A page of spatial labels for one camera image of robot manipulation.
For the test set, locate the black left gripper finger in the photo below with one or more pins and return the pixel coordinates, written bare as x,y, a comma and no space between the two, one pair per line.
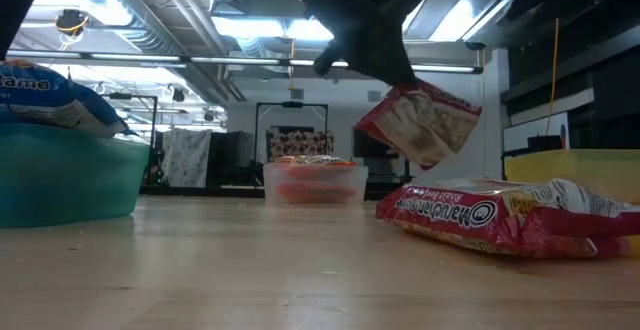
402,60
370,60

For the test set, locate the red Maruchan noodle pack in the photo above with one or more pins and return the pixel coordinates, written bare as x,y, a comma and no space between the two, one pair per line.
425,125
500,220

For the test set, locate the orange Maruchan noodle pack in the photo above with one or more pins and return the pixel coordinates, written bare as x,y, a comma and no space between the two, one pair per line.
315,193
315,160

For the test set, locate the blue Maruchan noodle pack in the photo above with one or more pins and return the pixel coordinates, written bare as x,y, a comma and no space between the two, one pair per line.
50,95

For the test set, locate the black monitor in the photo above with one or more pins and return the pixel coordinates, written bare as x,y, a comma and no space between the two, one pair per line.
362,147

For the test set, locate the red white patterned stack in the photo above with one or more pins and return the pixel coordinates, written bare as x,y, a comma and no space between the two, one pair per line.
300,145

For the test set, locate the white panel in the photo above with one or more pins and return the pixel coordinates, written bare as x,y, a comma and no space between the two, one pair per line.
535,132

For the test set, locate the clear plastic container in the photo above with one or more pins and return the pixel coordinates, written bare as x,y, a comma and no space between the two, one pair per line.
269,190

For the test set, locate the black cabinet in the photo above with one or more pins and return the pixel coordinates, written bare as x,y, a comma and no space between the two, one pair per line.
230,157

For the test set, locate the yellow plastic container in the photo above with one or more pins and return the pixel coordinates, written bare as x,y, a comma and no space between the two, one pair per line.
575,170

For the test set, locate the white patterned cloth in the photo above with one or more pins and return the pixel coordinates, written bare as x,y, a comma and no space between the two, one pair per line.
187,157

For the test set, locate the long ceiling light bar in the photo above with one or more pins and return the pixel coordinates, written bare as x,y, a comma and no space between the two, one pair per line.
135,56

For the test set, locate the black ceiling device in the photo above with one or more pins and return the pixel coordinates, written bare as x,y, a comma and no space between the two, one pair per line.
70,20

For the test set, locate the teal plastic container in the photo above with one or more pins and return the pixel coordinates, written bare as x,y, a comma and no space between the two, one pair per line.
65,180

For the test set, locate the grey wall box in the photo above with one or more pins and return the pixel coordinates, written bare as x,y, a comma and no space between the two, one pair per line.
374,95

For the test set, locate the black ceiling camera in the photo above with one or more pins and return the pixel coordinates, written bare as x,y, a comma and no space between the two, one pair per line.
475,46

